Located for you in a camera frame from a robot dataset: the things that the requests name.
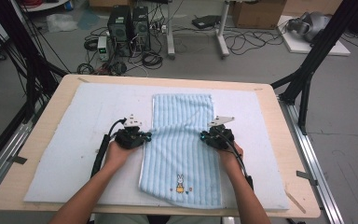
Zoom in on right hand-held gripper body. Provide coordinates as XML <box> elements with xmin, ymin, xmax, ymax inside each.
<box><xmin>204</xmin><ymin>116</ymin><xmax>236</xmax><ymax>151</ymax></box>

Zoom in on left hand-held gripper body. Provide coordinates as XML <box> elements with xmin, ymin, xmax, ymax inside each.
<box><xmin>115</xmin><ymin>114</ymin><xmax>147</xmax><ymax>149</ymax></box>

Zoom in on light blue striped towel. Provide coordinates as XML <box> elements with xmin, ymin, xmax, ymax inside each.
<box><xmin>138</xmin><ymin>93</ymin><xmax>224</xmax><ymax>210</ymax></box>

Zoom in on person's left hand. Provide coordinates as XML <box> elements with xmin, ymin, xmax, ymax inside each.
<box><xmin>104</xmin><ymin>140</ymin><xmax>140</xmax><ymax>171</ymax></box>

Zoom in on person's right hand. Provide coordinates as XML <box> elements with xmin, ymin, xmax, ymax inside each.
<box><xmin>218</xmin><ymin>141</ymin><xmax>244</xmax><ymax>172</ymax></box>

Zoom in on white foam mat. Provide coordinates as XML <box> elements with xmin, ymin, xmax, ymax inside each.
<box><xmin>22</xmin><ymin>82</ymin><xmax>291</xmax><ymax>211</ymax></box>

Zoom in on white power supply unit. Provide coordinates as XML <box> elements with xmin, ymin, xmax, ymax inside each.
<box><xmin>97</xmin><ymin>35</ymin><xmax>110</xmax><ymax>62</ymax></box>

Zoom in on grey tape piece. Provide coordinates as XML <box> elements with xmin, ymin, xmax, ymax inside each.
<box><xmin>296</xmin><ymin>170</ymin><xmax>319</xmax><ymax>187</ymax></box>

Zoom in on thin wooden strip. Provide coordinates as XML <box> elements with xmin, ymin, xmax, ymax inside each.
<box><xmin>283</xmin><ymin>189</ymin><xmax>308</xmax><ymax>215</ymax></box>

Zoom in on white table leg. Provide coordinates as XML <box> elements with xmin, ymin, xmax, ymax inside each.
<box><xmin>215</xmin><ymin>0</ymin><xmax>231</xmax><ymax>60</ymax></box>
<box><xmin>165</xmin><ymin>0</ymin><xmax>177</xmax><ymax>60</ymax></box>

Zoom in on black computer tower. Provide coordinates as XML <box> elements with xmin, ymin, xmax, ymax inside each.
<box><xmin>131</xmin><ymin>6</ymin><xmax>152</xmax><ymax>52</ymax></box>
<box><xmin>106</xmin><ymin>5</ymin><xmax>132</xmax><ymax>58</ymax></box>

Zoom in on flat black device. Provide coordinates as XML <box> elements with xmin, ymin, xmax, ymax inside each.
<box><xmin>191</xmin><ymin>14</ymin><xmax>222</xmax><ymax>30</ymax></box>

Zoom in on white floor board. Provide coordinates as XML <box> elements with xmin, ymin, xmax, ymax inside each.
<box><xmin>276</xmin><ymin>15</ymin><xmax>351</xmax><ymax>57</ymax></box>

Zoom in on large cardboard box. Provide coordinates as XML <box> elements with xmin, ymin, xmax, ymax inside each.
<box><xmin>231</xmin><ymin>0</ymin><xmax>287</xmax><ymax>30</ymax></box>

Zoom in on clear plastic bag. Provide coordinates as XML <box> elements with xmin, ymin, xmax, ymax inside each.
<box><xmin>46</xmin><ymin>12</ymin><xmax>79</xmax><ymax>34</ymax></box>

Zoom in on grey headset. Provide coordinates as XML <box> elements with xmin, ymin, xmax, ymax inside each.
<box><xmin>285</xmin><ymin>11</ymin><xmax>332</xmax><ymax>43</ymax></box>

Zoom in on white round table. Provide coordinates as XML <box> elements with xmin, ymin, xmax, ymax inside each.
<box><xmin>19</xmin><ymin>0</ymin><xmax>71</xmax><ymax>13</ymax></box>

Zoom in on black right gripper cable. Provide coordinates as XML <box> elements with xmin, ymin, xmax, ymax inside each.
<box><xmin>216</xmin><ymin>127</ymin><xmax>255</xmax><ymax>191</ymax></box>

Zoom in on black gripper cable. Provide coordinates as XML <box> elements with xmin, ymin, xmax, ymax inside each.
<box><xmin>89</xmin><ymin>117</ymin><xmax>128</xmax><ymax>179</ymax></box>
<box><xmin>216</xmin><ymin>127</ymin><xmax>255</xmax><ymax>191</ymax></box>

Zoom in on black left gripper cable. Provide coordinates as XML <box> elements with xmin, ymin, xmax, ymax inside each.
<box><xmin>89</xmin><ymin>117</ymin><xmax>128</xmax><ymax>179</ymax></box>

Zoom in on coiled black cable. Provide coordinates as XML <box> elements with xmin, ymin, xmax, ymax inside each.
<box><xmin>76</xmin><ymin>63</ymin><xmax>96</xmax><ymax>76</ymax></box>
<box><xmin>142</xmin><ymin>50</ymin><xmax>164</xmax><ymax>70</ymax></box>

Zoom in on aluminium rail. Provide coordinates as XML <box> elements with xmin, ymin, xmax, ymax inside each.
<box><xmin>0</xmin><ymin>101</ymin><xmax>49</xmax><ymax>203</ymax></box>
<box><xmin>278</xmin><ymin>95</ymin><xmax>345</xmax><ymax>224</ymax></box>

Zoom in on tangled black floor cables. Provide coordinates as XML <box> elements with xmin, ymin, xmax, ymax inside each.
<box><xmin>223</xmin><ymin>26</ymin><xmax>285</xmax><ymax>57</ymax></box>

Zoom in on black metal frame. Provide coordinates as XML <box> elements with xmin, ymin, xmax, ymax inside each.
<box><xmin>0</xmin><ymin>0</ymin><xmax>70</xmax><ymax>124</ymax></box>
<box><xmin>269</xmin><ymin>0</ymin><xmax>358</xmax><ymax>135</ymax></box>

